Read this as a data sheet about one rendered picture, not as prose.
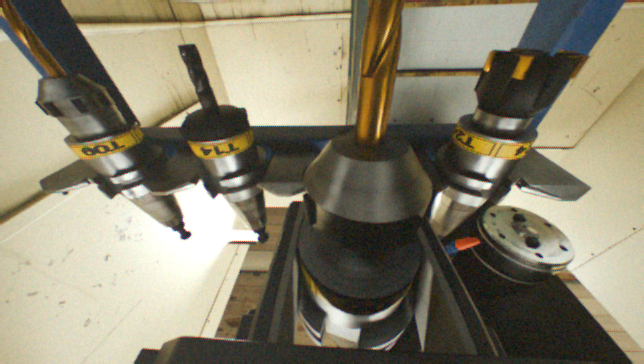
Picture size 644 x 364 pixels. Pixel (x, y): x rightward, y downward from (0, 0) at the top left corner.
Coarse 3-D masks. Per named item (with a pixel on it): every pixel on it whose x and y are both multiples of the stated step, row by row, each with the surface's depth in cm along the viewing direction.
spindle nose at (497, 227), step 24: (480, 216) 46; (504, 216) 44; (528, 216) 44; (480, 240) 43; (504, 240) 39; (552, 240) 39; (480, 264) 44; (504, 264) 40; (528, 264) 37; (552, 264) 35; (504, 288) 42; (528, 288) 41
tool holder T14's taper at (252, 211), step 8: (264, 192) 22; (248, 200) 19; (256, 200) 20; (264, 200) 22; (232, 208) 20; (240, 208) 20; (248, 208) 20; (256, 208) 21; (264, 208) 22; (240, 216) 21; (248, 216) 21; (256, 216) 22; (264, 216) 23; (248, 224) 22; (256, 224) 23; (264, 224) 24
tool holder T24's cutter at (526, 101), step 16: (512, 48) 13; (496, 64) 12; (512, 64) 11; (528, 64) 11; (544, 64) 11; (560, 64) 10; (576, 64) 10; (480, 80) 14; (496, 80) 12; (512, 80) 12; (528, 80) 11; (544, 80) 11; (560, 80) 11; (480, 96) 13; (496, 96) 12; (512, 96) 12; (528, 96) 12; (544, 96) 11; (496, 112) 13; (512, 112) 13; (528, 112) 12
